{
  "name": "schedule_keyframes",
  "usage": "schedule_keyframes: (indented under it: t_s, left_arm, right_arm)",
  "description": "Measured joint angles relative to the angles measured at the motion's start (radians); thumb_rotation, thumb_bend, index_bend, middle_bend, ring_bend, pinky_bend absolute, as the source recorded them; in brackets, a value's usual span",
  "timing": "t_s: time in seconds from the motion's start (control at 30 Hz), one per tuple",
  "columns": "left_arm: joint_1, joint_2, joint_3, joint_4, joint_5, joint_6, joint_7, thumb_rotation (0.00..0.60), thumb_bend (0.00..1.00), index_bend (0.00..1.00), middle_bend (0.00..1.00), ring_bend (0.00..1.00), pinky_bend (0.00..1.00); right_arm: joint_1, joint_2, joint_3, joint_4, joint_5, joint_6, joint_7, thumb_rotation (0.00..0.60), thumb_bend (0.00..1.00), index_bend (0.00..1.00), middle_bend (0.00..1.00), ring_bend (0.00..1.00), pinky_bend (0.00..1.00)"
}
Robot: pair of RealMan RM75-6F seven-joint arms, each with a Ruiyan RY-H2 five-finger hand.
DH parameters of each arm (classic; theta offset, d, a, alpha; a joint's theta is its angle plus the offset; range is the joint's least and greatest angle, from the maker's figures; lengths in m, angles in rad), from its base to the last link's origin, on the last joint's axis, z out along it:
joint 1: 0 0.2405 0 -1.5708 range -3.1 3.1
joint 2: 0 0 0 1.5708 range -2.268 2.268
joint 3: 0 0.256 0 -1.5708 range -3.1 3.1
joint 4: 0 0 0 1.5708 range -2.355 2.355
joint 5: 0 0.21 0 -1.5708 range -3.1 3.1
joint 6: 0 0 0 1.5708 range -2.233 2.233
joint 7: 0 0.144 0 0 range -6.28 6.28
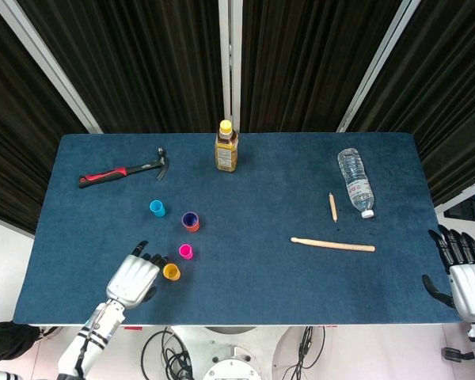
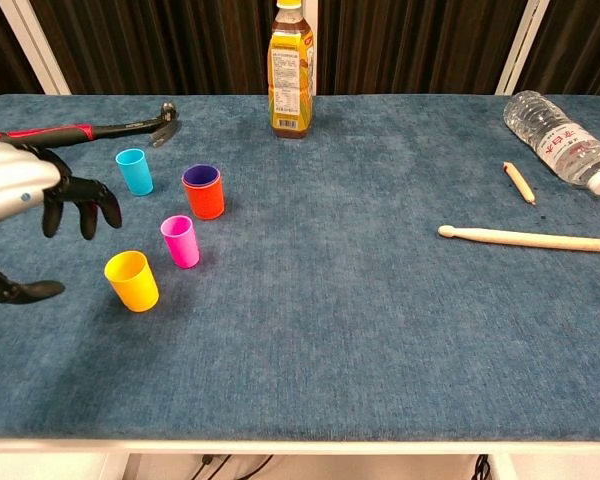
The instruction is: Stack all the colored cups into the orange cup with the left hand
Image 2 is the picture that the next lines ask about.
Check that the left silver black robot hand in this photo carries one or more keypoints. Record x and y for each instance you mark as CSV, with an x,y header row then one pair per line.
x,y
15,180

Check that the dark purple plastic cup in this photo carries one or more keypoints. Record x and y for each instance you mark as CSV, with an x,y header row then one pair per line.
x,y
201,175

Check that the red black claw hammer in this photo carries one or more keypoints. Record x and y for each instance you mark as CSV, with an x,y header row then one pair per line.
x,y
70,134

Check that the wooden drumstick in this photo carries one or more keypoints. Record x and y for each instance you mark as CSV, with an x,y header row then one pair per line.
x,y
530,239

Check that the blue table cloth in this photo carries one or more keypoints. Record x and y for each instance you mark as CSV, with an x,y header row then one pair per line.
x,y
330,325

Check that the yellow plastic cup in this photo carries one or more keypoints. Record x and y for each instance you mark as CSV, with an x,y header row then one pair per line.
x,y
135,290

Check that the clear plastic water bottle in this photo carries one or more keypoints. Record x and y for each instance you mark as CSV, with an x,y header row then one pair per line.
x,y
555,135

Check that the yellow label tea bottle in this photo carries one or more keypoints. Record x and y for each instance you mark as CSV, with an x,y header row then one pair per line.
x,y
290,75

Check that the short wooden pencil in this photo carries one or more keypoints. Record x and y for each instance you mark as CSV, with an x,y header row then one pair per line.
x,y
520,184

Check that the light blue plastic cup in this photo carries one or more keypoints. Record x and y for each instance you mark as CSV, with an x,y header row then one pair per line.
x,y
136,177

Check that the orange plastic cup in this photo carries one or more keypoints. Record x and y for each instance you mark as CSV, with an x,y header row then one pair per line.
x,y
206,202

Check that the pink plastic cup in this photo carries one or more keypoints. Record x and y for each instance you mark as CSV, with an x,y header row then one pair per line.
x,y
182,247

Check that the black curtain panel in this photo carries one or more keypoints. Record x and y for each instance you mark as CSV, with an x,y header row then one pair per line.
x,y
155,45
405,45
580,45
0,60

